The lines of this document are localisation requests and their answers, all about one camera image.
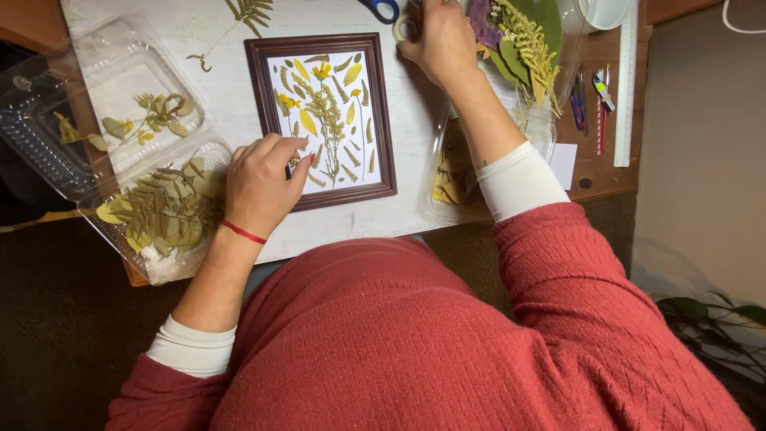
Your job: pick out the person's left hand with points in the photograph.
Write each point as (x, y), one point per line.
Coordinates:
(257, 185)

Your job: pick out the person's right hand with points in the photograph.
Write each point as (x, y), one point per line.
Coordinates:
(446, 45)

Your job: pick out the person's right fingers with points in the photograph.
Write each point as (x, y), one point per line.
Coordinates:
(434, 15)

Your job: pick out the beige tape roll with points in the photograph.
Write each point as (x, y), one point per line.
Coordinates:
(402, 30)

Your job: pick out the brown framed pressed flower picture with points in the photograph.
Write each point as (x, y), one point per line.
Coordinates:
(335, 102)

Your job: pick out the purple pressed flower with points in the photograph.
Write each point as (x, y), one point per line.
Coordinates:
(483, 27)

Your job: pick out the yellow dried goldenrod sprig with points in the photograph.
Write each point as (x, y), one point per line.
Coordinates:
(529, 51)

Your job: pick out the large green pressed leaves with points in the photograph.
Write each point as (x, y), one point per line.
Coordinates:
(541, 21)

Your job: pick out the clear plastic flower box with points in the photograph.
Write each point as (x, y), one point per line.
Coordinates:
(541, 129)

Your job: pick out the pile of yellow dried leaves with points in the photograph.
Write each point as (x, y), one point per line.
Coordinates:
(452, 176)

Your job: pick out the small blue snips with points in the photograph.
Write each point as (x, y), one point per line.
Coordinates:
(579, 102)

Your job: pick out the white round cup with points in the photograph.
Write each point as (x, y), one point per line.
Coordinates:
(604, 12)

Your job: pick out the pressed fern sprig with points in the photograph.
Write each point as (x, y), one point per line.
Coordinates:
(251, 12)

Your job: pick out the white paper note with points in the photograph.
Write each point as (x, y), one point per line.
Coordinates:
(564, 164)

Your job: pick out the red white striped pencil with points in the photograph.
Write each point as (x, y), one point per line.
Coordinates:
(598, 131)

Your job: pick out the red pen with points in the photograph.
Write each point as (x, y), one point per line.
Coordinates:
(606, 123)

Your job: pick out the white plastic ruler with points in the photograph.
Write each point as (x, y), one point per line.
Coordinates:
(625, 90)

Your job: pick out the white work board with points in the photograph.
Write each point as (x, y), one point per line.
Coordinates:
(209, 24)

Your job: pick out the thin dried twig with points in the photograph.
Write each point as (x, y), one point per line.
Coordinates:
(202, 60)

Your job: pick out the dried sprig with pale leaves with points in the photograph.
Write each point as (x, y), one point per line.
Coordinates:
(152, 117)

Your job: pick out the clear plastic clamshell container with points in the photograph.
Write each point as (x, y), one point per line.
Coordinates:
(113, 72)

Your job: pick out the pile of green pressed leaves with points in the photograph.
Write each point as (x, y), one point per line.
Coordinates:
(170, 206)

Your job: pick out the person's red knit sweater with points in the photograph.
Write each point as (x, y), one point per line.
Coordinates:
(419, 347)

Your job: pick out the clear plastic tray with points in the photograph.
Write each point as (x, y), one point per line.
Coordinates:
(149, 263)

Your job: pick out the green houseplant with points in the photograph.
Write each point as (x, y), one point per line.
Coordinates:
(712, 329)

